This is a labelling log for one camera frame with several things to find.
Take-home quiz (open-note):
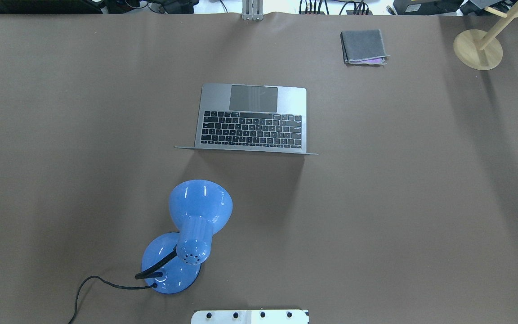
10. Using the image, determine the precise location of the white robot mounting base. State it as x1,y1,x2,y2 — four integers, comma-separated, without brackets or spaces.
191,309,310,324

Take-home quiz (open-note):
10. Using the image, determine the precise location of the black lamp power cable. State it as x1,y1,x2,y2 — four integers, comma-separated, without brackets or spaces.
68,276,158,324

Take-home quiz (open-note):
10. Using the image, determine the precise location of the silver aluminium frame post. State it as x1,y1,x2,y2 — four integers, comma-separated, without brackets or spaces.
242,0,264,21

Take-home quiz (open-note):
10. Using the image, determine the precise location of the folded grey cloth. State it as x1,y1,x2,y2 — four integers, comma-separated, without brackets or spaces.
340,29,389,66

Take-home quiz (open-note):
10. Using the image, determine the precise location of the blue desk lamp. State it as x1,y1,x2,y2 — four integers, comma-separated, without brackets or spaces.
135,179,233,294

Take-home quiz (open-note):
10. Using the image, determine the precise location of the grey laptop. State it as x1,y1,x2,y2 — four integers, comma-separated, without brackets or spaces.
192,83,308,155

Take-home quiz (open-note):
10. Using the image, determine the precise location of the wooden cup stand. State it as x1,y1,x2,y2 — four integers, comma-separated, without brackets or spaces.
453,2,518,71

